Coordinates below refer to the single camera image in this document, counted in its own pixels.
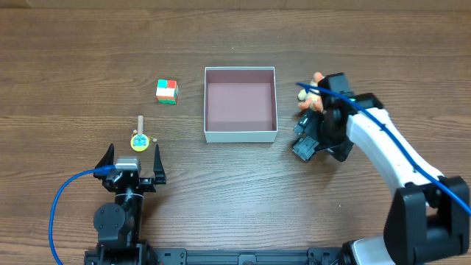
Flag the blue cable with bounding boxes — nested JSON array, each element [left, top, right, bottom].
[[49, 164, 116, 265], [296, 82, 471, 216]]

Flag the multicolour puzzle cube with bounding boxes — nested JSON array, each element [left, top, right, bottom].
[[155, 79, 179, 105]]

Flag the white box with maroon interior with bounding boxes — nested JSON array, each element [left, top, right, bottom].
[[204, 66, 278, 143]]

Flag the cream plush duck toy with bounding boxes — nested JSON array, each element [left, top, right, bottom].
[[297, 72, 324, 113]]

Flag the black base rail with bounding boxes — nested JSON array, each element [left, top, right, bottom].
[[83, 247, 347, 265]]

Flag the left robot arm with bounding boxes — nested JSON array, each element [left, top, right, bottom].
[[84, 145, 166, 265]]

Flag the right blue cable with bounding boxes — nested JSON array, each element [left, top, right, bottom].
[[296, 82, 471, 216]]

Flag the yellow rattle drum toy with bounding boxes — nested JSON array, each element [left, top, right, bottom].
[[130, 116, 157, 152]]

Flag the left blue cable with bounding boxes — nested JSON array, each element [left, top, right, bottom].
[[49, 164, 116, 265]]

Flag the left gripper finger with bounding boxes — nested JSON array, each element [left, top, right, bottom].
[[93, 144, 115, 180], [153, 144, 166, 184]]

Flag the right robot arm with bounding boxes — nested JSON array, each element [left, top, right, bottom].
[[292, 72, 470, 264]]

